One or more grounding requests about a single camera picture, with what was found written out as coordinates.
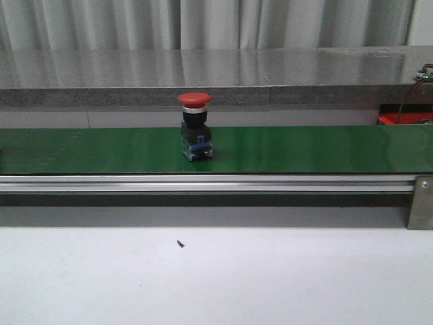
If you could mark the red mushroom push button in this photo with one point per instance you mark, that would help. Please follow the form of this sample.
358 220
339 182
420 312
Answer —
196 136

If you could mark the green conveyor belt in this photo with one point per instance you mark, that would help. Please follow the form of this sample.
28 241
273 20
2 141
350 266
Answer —
311 149

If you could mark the grey stone counter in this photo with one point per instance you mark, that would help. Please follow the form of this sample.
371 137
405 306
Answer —
366 76

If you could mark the red bin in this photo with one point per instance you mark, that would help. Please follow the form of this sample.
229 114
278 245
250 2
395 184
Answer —
414 114

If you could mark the green circuit board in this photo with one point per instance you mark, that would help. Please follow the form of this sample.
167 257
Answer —
424 74

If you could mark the grey curtain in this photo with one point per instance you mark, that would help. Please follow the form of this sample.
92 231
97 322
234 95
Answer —
91 25

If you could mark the aluminium conveyor rail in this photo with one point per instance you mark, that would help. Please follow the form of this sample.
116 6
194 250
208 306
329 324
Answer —
207 183

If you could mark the steel conveyor bracket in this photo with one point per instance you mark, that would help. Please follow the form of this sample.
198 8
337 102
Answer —
421 208

